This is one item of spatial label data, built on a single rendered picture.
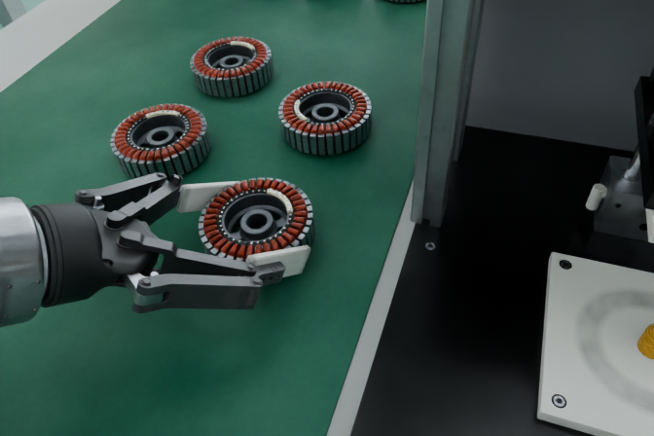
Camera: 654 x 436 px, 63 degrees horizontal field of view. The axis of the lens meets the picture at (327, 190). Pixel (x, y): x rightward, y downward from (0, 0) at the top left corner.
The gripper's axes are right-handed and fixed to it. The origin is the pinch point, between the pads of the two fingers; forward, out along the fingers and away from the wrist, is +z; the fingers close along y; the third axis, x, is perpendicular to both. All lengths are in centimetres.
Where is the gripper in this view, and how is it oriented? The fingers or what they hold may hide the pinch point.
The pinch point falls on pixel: (254, 226)
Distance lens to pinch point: 53.6
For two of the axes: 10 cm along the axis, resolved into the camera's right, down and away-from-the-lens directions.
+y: 6.3, 5.2, -5.8
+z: 7.0, -0.6, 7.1
